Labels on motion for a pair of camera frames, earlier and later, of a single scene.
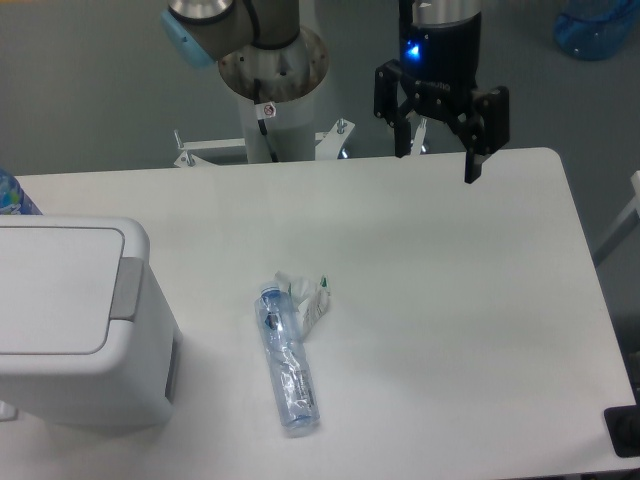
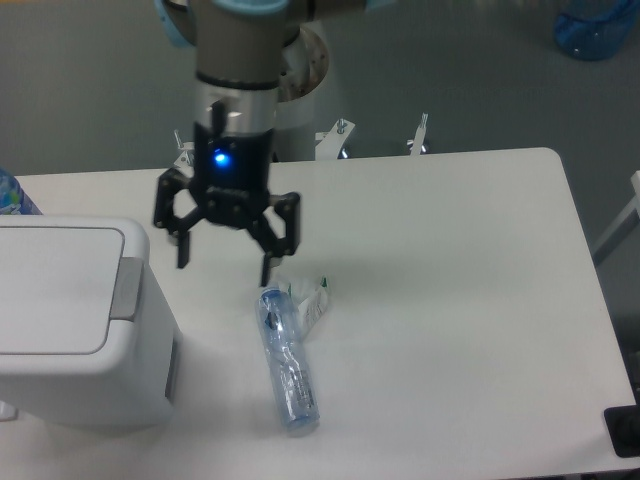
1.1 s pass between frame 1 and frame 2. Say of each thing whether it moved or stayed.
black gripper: moved
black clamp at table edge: stayed
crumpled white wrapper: stayed
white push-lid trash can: stayed
